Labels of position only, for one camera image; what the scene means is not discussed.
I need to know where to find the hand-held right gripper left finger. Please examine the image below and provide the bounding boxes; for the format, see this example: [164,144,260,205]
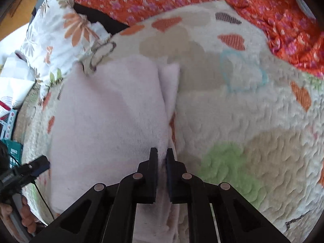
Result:
[29,147,159,243]

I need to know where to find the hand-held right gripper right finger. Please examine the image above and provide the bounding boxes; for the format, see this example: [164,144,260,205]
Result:
[166,147,291,243]

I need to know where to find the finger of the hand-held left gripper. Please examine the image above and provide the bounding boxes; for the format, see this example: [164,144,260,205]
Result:
[19,156,50,177]

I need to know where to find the pale pink small garment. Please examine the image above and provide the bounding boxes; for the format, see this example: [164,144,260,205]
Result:
[48,62,193,243]

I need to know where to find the person's left hand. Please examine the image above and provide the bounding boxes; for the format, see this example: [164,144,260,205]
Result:
[20,197,39,234]

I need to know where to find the teal packet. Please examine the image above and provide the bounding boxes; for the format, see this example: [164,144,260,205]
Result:
[5,139,25,163]

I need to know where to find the colourful printed box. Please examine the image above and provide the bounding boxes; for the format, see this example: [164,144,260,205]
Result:
[0,96,19,142]

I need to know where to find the quilted heart print blanket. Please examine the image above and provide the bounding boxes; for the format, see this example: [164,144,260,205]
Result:
[14,0,324,243]

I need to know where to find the white folded paper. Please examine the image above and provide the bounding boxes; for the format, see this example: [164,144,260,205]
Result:
[0,56,36,108]

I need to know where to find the white floral pillow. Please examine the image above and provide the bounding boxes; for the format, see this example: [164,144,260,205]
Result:
[20,0,117,102]

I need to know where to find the orange floral garment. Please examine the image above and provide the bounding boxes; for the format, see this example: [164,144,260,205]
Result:
[225,0,324,79]

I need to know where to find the white fluffy cloth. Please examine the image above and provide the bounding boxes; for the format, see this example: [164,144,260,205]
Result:
[295,0,317,19]

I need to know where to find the black cable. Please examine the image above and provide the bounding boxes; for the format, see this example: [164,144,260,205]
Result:
[32,181,55,220]

